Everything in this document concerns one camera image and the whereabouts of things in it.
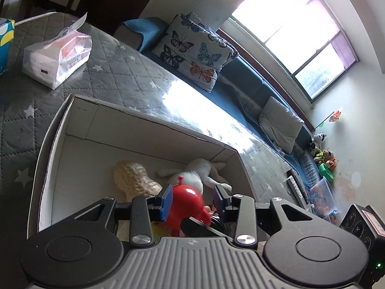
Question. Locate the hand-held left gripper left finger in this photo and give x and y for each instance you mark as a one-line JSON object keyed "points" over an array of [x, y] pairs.
{"points": [[167, 201]]}

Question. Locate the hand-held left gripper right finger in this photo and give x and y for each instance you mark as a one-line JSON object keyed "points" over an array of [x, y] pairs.
{"points": [[218, 201]]}

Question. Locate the red plastic toy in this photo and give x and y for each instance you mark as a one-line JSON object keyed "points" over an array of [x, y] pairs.
{"points": [[186, 200]]}

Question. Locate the white cardboard box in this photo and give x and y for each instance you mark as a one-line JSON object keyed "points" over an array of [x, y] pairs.
{"points": [[120, 132]]}

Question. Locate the grey quilted desktop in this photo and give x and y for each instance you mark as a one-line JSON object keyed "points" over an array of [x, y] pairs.
{"points": [[120, 66]]}

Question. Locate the white plush rabbit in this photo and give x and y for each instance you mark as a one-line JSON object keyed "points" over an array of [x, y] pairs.
{"points": [[195, 171]]}

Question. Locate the beige peanut toy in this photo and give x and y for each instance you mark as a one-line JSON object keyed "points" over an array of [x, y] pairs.
{"points": [[132, 177]]}

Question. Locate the clear plastic toy bin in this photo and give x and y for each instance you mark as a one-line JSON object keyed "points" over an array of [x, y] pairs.
{"points": [[323, 197]]}

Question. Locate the green plastic toy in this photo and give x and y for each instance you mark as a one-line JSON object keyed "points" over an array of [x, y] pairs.
{"points": [[326, 171]]}

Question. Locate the white remote control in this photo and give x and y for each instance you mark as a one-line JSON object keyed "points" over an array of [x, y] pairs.
{"points": [[292, 188]]}

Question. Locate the black remote control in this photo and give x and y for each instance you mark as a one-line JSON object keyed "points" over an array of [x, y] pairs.
{"points": [[300, 191]]}

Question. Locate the orange plush doll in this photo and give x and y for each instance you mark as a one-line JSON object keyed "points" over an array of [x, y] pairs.
{"points": [[331, 163]]}

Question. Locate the plush doll with yellow vest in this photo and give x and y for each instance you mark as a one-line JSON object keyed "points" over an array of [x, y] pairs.
{"points": [[321, 156]]}

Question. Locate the plain grey pillow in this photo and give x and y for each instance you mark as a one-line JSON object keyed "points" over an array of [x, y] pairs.
{"points": [[281, 123]]}

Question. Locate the black and white plush cow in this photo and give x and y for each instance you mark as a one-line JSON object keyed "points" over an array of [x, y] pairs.
{"points": [[318, 140]]}

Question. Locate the colourful pinwheel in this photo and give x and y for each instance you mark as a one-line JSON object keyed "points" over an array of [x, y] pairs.
{"points": [[334, 116]]}

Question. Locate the blue sofa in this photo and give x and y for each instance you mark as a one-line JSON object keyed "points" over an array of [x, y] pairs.
{"points": [[243, 76]]}

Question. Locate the butterfly print pillow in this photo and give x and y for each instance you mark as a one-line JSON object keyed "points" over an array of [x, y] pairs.
{"points": [[192, 48]]}

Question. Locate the white tissue pack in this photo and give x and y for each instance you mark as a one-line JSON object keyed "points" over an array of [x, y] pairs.
{"points": [[51, 61]]}

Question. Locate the window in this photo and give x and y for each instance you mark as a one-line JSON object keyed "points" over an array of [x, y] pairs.
{"points": [[288, 27]]}

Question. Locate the dark wooden cabinet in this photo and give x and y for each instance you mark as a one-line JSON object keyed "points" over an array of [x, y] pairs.
{"points": [[120, 0]]}

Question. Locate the blue tissue box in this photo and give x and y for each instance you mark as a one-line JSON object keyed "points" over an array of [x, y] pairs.
{"points": [[6, 45]]}

